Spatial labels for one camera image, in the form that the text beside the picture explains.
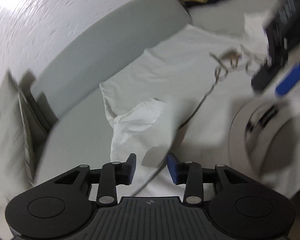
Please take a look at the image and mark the white t-shirt with script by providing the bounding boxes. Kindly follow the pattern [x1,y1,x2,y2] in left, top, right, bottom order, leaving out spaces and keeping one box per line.
[100,14,300,198]

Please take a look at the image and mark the grey sofa bed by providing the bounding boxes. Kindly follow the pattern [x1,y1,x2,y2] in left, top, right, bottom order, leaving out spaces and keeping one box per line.
[29,0,300,198]

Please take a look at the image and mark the grey throw pillow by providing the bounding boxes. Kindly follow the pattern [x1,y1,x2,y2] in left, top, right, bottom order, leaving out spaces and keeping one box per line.
[0,72,47,239]

